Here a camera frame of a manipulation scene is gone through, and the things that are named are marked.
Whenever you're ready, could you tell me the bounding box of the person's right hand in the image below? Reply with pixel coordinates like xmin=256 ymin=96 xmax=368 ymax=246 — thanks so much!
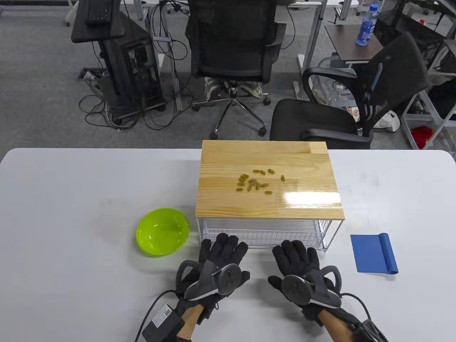
xmin=268 ymin=240 xmax=343 ymax=318

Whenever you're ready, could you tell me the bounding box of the person's left hand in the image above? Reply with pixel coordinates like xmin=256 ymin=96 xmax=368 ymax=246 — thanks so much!
xmin=175 ymin=233 xmax=250 ymax=323

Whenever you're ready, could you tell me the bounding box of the green plastic bowl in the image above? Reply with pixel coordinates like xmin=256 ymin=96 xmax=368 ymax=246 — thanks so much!
xmin=136 ymin=208 xmax=190 ymax=256

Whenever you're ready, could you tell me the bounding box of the blue plastic scraper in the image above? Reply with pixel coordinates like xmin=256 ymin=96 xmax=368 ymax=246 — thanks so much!
xmin=350 ymin=233 xmax=399 ymax=275

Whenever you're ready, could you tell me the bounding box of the wooden-top white mesh sliding drawer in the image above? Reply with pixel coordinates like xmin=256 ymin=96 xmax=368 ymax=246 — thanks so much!
xmin=195 ymin=140 xmax=345 ymax=252

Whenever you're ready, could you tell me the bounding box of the person's left forearm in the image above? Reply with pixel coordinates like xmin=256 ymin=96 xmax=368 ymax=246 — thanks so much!
xmin=176 ymin=305 xmax=205 ymax=342

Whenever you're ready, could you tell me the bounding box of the person's right forearm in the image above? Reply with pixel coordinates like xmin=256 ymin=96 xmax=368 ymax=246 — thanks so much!
xmin=319 ymin=310 xmax=357 ymax=342

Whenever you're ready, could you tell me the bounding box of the black mesh-back office chair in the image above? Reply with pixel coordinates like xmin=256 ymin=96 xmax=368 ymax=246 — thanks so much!
xmin=185 ymin=0 xmax=287 ymax=140

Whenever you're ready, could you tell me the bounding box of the grey right hand controller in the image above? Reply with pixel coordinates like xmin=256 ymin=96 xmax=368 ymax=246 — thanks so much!
xmin=281 ymin=265 xmax=343 ymax=309

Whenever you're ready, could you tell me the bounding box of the grey hand controller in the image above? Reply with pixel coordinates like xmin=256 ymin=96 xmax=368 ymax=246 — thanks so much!
xmin=281 ymin=265 xmax=343 ymax=309
xmin=176 ymin=260 xmax=250 ymax=301

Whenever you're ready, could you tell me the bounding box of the grey left hand controller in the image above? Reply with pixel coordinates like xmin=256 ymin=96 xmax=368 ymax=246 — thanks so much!
xmin=176 ymin=260 xmax=250 ymax=301

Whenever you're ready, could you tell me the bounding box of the black armrest office chair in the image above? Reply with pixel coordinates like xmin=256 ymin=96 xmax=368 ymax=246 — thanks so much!
xmin=270 ymin=31 xmax=430 ymax=150

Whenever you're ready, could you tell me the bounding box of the white bag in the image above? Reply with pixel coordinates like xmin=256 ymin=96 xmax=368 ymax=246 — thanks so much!
xmin=372 ymin=110 xmax=401 ymax=132

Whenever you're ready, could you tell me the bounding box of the red cloth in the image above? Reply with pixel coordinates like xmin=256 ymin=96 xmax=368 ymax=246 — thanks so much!
xmin=411 ymin=126 xmax=434 ymax=149

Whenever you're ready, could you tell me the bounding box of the black computer cart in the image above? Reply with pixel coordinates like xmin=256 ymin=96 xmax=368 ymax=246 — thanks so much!
xmin=71 ymin=0 xmax=168 ymax=120

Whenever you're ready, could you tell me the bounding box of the white desk leg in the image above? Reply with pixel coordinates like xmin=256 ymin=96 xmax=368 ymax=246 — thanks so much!
xmin=294 ymin=0 xmax=328 ymax=100

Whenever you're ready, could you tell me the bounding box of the small brown side table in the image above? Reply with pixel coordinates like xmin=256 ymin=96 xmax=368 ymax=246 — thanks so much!
xmin=324 ymin=23 xmax=385 ymax=66

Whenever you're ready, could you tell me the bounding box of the blue water bottle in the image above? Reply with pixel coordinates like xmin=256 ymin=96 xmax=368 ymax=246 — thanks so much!
xmin=356 ymin=4 xmax=380 ymax=47

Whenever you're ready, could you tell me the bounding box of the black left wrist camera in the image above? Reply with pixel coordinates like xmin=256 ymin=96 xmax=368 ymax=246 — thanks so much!
xmin=142 ymin=304 xmax=185 ymax=342

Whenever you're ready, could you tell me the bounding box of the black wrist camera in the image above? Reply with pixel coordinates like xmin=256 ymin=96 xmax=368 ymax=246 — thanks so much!
xmin=351 ymin=319 xmax=389 ymax=342
xmin=142 ymin=304 xmax=185 ymax=342

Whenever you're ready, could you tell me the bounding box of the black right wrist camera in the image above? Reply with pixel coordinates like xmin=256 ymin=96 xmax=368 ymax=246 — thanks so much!
xmin=351 ymin=319 xmax=389 ymax=342

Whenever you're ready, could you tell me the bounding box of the tangle of black floor cables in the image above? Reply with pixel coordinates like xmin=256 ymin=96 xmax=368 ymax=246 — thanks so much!
xmin=78 ymin=71 xmax=186 ymax=132

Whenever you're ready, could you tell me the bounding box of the white wire cart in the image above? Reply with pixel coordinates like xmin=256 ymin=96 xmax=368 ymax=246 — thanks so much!
xmin=401 ymin=71 xmax=456 ymax=150

